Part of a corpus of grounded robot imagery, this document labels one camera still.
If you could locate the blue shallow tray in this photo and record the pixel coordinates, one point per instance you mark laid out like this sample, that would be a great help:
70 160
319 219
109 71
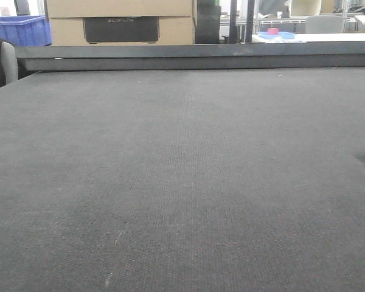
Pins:
284 35

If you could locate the white background table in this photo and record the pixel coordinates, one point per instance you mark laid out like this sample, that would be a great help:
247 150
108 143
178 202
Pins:
308 38

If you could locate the blue plastic crate background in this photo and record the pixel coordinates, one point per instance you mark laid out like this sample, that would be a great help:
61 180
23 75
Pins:
25 30

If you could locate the black conveyor side rail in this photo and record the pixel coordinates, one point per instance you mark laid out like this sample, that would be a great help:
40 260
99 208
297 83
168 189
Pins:
193 57

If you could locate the large cardboard box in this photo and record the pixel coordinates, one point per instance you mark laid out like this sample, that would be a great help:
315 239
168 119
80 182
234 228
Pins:
121 23

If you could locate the black vertical post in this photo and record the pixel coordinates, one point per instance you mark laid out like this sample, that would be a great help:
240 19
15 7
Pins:
249 20

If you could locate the pink tape roll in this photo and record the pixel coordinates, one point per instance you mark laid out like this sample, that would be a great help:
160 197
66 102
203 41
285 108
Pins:
273 31

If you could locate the black stacked cylinder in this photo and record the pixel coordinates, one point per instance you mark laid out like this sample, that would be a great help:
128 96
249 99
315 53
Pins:
207 22

